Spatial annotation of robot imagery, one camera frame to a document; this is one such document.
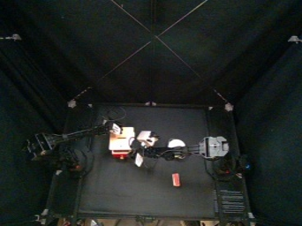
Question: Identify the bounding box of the red orange drawer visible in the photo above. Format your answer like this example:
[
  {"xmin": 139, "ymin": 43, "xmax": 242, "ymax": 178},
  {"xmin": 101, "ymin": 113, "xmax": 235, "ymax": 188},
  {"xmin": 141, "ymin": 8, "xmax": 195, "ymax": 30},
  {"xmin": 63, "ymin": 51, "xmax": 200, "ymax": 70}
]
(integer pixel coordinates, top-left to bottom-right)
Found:
[{"xmin": 111, "ymin": 149, "xmax": 132, "ymax": 161}]

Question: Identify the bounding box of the white square box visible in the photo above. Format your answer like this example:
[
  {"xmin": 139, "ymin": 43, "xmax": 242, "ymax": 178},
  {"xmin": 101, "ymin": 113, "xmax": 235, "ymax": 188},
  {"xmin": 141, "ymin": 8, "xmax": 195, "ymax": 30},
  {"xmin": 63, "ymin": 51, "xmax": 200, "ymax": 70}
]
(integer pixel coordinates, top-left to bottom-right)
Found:
[{"xmin": 107, "ymin": 126, "xmax": 136, "ymax": 152}]

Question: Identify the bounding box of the small pink white box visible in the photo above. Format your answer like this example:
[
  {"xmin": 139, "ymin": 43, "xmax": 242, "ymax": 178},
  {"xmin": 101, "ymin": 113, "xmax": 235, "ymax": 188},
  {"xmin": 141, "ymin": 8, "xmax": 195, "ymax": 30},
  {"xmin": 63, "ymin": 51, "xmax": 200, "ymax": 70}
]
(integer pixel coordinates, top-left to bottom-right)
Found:
[{"xmin": 136, "ymin": 130, "xmax": 162, "ymax": 147}]

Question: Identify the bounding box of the white round plate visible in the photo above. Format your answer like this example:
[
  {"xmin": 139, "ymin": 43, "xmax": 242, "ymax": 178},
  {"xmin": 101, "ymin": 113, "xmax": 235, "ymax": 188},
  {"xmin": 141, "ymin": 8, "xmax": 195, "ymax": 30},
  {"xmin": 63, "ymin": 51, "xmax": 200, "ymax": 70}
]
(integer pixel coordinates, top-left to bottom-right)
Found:
[{"xmin": 166, "ymin": 138, "xmax": 187, "ymax": 149}]

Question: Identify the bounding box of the small red block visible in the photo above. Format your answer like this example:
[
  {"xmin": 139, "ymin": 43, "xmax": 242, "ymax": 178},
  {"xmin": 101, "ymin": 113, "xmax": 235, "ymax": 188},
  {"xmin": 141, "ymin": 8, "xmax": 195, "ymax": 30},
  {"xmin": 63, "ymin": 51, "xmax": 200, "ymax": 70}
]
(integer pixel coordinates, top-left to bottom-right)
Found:
[{"xmin": 171, "ymin": 172, "xmax": 182, "ymax": 188}]

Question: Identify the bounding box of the white text label sticker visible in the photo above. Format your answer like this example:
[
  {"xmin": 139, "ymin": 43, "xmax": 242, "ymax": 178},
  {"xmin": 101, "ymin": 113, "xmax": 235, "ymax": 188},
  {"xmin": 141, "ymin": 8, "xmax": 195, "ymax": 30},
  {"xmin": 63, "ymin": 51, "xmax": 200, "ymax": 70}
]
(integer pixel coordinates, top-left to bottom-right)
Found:
[{"xmin": 218, "ymin": 189, "xmax": 247, "ymax": 215}]

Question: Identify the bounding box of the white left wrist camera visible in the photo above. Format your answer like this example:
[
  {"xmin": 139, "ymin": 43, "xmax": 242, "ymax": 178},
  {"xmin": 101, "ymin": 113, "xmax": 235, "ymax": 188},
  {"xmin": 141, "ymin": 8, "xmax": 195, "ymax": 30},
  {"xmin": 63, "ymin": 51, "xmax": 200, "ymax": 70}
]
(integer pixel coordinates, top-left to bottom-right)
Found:
[{"xmin": 109, "ymin": 123, "xmax": 123, "ymax": 136}]

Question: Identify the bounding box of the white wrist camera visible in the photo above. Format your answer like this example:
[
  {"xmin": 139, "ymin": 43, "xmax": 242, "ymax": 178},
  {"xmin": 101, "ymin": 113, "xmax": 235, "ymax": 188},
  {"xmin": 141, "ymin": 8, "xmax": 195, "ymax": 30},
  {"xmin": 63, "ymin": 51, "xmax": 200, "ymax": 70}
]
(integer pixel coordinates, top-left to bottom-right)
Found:
[
  {"xmin": 109, "ymin": 123, "xmax": 123, "ymax": 136},
  {"xmin": 133, "ymin": 153, "xmax": 145, "ymax": 169}
]

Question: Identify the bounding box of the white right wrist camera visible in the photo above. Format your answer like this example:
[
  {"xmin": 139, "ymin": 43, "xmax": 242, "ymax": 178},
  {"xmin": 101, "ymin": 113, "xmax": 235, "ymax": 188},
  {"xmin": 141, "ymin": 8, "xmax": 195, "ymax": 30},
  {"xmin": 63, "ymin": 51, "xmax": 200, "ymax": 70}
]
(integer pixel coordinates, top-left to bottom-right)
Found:
[{"xmin": 133, "ymin": 153, "xmax": 145, "ymax": 169}]

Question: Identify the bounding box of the black looped camera cable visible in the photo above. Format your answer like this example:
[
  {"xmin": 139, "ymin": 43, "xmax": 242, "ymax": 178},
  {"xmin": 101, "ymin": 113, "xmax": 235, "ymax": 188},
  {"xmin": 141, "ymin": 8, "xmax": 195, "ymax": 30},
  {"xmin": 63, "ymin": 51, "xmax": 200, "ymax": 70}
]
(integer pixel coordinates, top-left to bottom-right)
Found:
[{"xmin": 105, "ymin": 106, "xmax": 128, "ymax": 123}]

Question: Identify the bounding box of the black table edge camera mount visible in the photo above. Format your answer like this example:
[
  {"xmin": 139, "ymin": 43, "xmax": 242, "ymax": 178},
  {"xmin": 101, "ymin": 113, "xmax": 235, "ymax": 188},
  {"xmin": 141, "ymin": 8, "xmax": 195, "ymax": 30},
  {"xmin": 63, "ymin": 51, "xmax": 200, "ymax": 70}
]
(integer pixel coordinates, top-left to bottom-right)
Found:
[{"xmin": 135, "ymin": 215, "xmax": 156, "ymax": 222}]

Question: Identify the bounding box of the thin diagonal brace wire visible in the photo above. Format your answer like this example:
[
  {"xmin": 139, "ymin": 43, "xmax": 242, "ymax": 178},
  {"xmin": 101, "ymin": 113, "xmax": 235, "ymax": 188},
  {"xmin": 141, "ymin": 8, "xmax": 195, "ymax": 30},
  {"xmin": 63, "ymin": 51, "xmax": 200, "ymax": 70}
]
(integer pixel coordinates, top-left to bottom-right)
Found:
[
  {"xmin": 108, "ymin": 0, "xmax": 230, "ymax": 104},
  {"xmin": 72, "ymin": 0, "xmax": 208, "ymax": 101}
]

